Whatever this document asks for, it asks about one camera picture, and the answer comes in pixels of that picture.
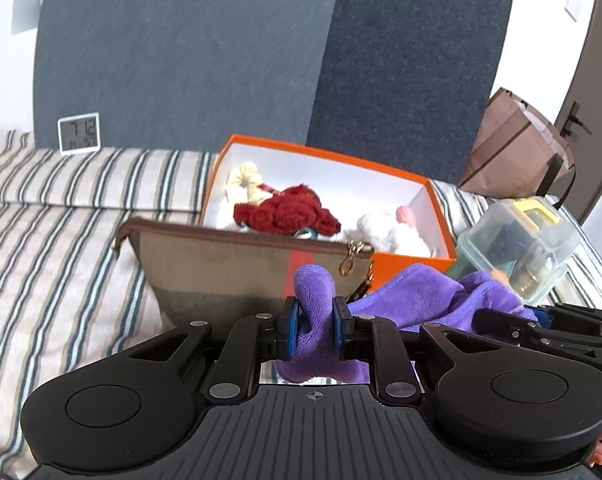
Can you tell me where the purple microfiber cloth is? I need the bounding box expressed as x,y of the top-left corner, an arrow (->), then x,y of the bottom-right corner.
275,264 -> 536,384

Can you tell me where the white pink plush toy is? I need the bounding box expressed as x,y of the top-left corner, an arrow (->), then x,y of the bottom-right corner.
341,205 -> 432,258

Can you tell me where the person's right hand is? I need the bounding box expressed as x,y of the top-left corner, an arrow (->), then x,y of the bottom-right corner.
589,436 -> 602,467

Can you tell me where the clear plastic storage container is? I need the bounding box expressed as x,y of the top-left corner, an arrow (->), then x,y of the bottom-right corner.
447,197 -> 580,306

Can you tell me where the olive striped zipper pouch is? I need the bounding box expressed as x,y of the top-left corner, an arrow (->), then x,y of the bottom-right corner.
114,217 -> 374,337

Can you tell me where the red knitted yarn item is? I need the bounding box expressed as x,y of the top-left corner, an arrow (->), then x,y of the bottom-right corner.
233,184 -> 341,237

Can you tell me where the orange cardboard box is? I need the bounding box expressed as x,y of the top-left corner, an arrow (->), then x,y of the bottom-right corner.
199,134 -> 456,289

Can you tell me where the cream crochet flower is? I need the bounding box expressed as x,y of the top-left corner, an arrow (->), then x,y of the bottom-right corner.
225,162 -> 271,205

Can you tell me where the brown paper bag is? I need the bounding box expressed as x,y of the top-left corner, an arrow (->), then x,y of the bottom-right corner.
458,88 -> 576,200

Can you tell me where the striped bed blanket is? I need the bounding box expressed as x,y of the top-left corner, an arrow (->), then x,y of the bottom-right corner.
0,130 -> 602,478

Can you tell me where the white digital clock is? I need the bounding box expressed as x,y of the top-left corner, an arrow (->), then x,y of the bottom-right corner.
57,112 -> 101,156

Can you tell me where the brown door with handle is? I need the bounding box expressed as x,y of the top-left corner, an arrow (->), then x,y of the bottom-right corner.
557,0 -> 602,222

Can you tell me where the light grey wall panel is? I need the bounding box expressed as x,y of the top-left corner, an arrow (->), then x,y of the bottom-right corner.
33,0 -> 336,153

